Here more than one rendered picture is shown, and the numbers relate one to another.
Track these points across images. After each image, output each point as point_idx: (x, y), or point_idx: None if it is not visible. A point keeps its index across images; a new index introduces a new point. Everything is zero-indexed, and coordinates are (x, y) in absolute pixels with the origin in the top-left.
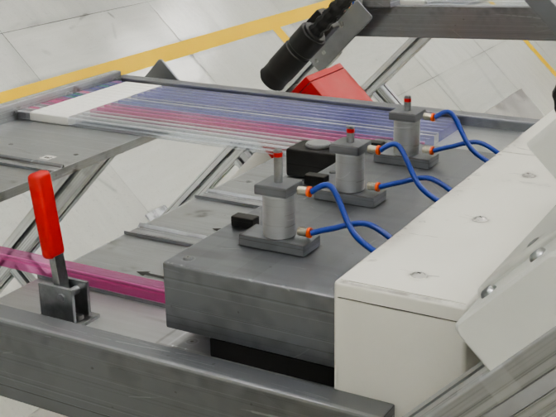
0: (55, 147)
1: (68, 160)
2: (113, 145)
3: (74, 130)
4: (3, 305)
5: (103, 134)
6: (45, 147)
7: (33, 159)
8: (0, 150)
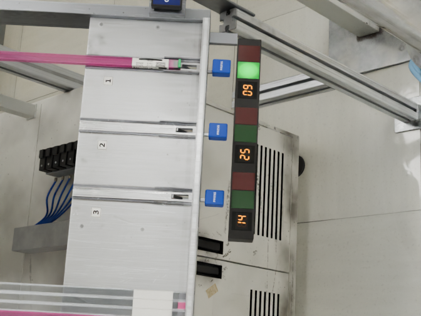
0: (106, 234)
1: (77, 211)
2: (70, 256)
3: (121, 281)
4: None
5: (93, 279)
6: (113, 231)
7: (103, 205)
8: (139, 214)
